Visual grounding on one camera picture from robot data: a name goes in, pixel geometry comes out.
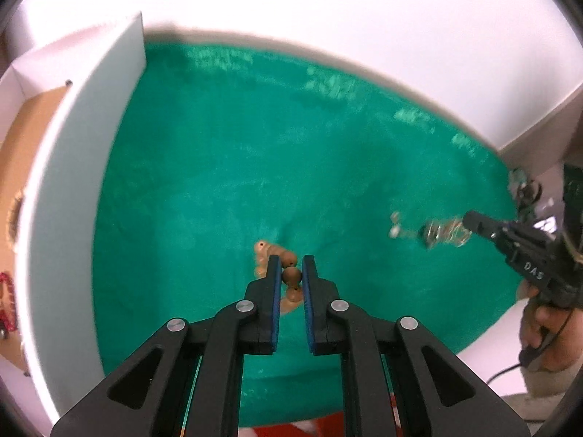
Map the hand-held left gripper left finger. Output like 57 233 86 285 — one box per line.
50 255 280 437

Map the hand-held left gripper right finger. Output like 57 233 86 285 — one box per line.
303 255 531 437

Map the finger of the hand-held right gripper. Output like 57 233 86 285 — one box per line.
462 210 513 256

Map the large wooden bead bracelet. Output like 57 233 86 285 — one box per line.
253 240 305 316

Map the silver jewelry with pearl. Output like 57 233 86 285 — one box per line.
389 210 471 249

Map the white cardboard box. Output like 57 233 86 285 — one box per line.
0 11 147 424

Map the person's right forearm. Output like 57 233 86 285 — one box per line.
505 359 581 422

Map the red bead jewelry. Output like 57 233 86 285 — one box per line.
0 272 20 334

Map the person's right hand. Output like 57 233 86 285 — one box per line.
518 277 583 371

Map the red cloth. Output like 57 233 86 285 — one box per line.
253 412 348 437

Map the green cloth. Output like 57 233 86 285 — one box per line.
93 41 524 429

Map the black cable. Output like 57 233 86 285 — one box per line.
485 310 575 385

